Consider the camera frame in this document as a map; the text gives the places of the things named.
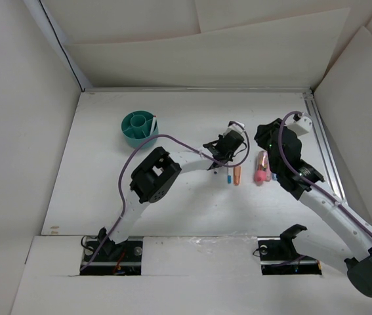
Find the blue capped white marker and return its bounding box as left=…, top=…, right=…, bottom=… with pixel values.
left=226, top=167, right=232, bottom=184

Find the red capped white marker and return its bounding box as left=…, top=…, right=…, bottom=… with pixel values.
left=149, top=115, right=157, bottom=136

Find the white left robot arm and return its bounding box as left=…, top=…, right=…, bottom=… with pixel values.
left=98, top=130, right=249, bottom=261

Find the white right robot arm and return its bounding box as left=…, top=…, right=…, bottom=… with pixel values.
left=254, top=119, right=372, bottom=298

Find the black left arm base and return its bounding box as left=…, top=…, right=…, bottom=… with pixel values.
left=79, top=236, right=144, bottom=276

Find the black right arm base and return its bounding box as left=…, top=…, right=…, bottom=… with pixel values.
left=252, top=224, right=322, bottom=276

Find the teal round divided organizer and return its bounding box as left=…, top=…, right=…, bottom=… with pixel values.
left=121, top=110, right=159, bottom=149

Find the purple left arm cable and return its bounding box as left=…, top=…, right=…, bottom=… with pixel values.
left=83, top=121, right=251, bottom=273

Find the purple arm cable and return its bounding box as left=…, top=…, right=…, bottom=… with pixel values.
left=83, top=121, right=251, bottom=273
left=277, top=110, right=372, bottom=305

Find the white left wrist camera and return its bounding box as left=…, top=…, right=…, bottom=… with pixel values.
left=224, top=121, right=245, bottom=135

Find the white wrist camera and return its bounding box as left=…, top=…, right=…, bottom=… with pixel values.
left=286, top=113, right=313, bottom=137
left=224, top=121, right=245, bottom=135

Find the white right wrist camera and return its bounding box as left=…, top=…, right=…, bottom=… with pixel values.
left=286, top=113, right=313, bottom=137

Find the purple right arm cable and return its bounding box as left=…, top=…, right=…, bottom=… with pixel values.
left=277, top=110, right=372, bottom=305

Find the aluminium rail right side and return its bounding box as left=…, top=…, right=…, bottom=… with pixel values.
left=302, top=89, right=346, bottom=200

